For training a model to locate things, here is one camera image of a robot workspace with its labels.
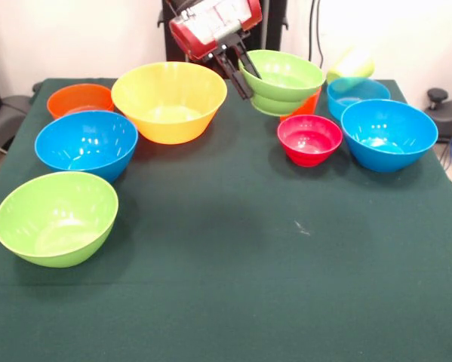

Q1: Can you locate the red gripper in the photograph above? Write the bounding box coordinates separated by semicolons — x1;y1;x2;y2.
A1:
168;0;263;100

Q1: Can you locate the small green bowl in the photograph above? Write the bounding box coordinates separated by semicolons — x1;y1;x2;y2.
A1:
238;49;327;117

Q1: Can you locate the large yellow bowl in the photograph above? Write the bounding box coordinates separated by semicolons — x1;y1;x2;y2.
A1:
110;61;229;146

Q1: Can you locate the green cup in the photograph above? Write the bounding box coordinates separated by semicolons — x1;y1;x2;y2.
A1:
325;45;376;86

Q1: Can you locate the orange cup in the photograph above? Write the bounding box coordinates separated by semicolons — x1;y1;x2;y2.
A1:
279;86;323;122

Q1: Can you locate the small pink bowl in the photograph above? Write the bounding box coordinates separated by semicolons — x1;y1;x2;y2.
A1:
277;114;343;168

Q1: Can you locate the small ribbed blue bowl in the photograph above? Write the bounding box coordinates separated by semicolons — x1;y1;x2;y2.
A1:
326;77;392;124

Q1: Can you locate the large blue bowl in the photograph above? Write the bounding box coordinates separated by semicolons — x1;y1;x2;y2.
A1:
34;110;140;184
340;98;439;174

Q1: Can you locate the dark green table cloth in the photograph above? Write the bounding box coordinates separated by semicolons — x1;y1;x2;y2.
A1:
0;77;452;362

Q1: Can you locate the orange bowl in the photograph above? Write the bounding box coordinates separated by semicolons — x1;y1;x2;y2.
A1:
46;83;115;120

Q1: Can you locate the black chair base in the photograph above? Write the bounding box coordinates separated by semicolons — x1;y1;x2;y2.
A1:
423;87;452;169

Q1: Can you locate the large green bowl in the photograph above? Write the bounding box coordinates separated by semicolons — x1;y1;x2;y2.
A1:
0;170;120;269

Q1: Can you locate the grey base leg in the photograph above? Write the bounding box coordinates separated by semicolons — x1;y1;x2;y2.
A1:
0;96;32;143

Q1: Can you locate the black hanging cable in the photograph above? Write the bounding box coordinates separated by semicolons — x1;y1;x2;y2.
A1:
306;0;327;78

